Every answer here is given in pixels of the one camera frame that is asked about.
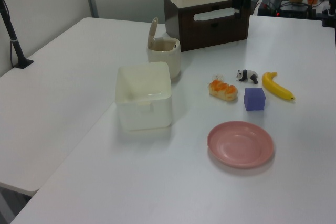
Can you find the cream trash can with lid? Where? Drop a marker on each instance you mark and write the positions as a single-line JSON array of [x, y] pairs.
[[166, 58]]

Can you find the black device with red light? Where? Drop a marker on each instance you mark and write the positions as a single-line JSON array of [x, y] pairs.
[[286, 9]]

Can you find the dark brown wooden drawer box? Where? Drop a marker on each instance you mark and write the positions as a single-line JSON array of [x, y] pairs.
[[210, 32]]

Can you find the panda figurine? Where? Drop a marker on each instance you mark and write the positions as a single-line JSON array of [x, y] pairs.
[[246, 75]]

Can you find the small white crumpled toy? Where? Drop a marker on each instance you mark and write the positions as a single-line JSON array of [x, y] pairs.
[[219, 76]]

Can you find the toy bread with orange topping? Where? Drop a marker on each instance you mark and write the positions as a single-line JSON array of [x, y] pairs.
[[223, 91]]

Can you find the yellow banana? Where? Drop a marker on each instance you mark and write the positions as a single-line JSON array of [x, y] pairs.
[[275, 87]]

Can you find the purple cube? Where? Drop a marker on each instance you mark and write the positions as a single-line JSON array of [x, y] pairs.
[[254, 99]]

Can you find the white square plastic container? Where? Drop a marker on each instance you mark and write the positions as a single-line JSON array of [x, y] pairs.
[[147, 108]]

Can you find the pink plate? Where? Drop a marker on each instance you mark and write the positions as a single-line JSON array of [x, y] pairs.
[[240, 144]]

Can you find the black clamp mount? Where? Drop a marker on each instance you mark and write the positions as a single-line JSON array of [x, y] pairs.
[[329, 11]]

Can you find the black camera stand pole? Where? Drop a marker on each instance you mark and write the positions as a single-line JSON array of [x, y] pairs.
[[11, 32]]

